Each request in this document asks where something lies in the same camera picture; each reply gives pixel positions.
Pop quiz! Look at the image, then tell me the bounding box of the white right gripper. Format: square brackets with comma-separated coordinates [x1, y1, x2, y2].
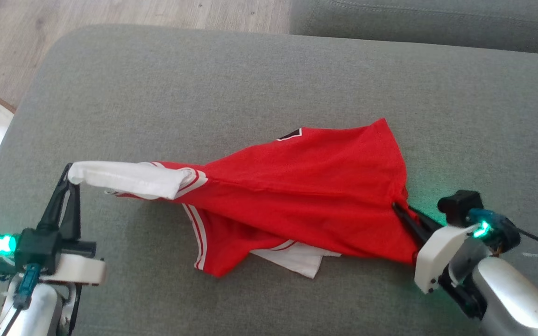
[392, 201, 521, 295]

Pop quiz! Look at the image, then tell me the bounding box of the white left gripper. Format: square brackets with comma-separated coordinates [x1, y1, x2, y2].
[0, 162, 107, 286]

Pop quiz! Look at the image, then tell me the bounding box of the red white basketball jersey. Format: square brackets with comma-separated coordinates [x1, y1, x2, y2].
[67, 118, 421, 280]

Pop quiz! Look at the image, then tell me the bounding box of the large grey sofa seat cushion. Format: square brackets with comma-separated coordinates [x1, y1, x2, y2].
[0, 24, 538, 336]

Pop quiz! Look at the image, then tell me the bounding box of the black right cable blue plug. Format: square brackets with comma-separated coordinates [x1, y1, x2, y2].
[467, 210, 538, 264]

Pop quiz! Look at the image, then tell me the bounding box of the black cable blue plug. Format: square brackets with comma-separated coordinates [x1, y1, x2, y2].
[467, 210, 538, 264]
[3, 264, 42, 336]

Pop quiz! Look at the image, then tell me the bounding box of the black left cable blue plug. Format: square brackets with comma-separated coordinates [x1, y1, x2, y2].
[3, 264, 42, 336]

